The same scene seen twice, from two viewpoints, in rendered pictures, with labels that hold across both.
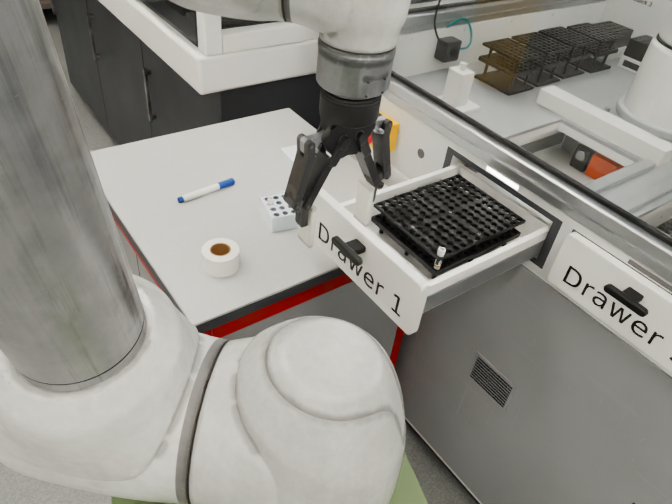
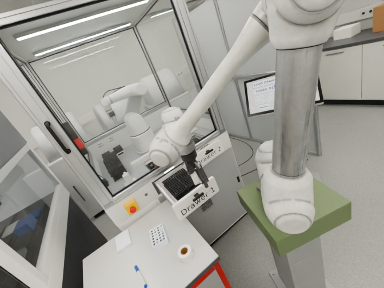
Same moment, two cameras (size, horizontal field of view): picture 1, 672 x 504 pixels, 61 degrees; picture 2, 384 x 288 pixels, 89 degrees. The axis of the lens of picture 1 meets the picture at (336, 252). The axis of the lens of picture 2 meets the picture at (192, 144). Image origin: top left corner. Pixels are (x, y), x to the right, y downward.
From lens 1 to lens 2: 0.84 m
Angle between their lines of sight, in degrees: 60
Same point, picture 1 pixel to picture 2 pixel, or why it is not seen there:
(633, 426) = (225, 168)
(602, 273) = (200, 155)
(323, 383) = not seen: hidden behind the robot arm
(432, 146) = (147, 188)
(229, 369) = not seen: hidden behind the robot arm
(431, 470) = (219, 244)
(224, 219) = (160, 263)
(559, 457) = (226, 192)
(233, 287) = (198, 247)
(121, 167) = not seen: outside the picture
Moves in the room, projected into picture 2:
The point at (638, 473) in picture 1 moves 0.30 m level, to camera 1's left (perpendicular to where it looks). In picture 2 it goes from (232, 172) to (234, 198)
